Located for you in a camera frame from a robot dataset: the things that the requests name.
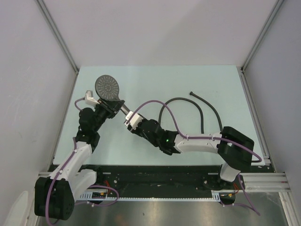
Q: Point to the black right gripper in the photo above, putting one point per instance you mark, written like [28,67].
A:
[136,131]

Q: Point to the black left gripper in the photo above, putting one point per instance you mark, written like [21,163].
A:
[112,107]

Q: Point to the grey shower head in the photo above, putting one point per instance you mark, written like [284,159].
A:
[107,88]

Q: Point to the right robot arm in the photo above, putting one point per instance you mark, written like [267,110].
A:
[231,145]

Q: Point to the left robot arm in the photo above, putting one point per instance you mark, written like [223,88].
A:
[56,194]

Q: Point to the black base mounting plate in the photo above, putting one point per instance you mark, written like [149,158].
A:
[163,181]

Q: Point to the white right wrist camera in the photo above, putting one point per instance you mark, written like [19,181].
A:
[132,119]

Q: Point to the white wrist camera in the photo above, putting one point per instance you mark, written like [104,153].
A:
[89,99]
[132,119]

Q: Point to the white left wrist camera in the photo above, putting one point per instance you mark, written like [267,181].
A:
[89,99]

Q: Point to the slotted cable duct rail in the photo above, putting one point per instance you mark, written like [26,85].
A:
[97,196]

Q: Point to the left aluminium frame post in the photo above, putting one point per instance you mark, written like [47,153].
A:
[56,33]

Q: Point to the aluminium frame post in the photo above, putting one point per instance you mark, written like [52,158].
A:
[263,32]
[56,33]

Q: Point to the right aluminium frame post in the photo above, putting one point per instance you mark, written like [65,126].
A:
[263,32]

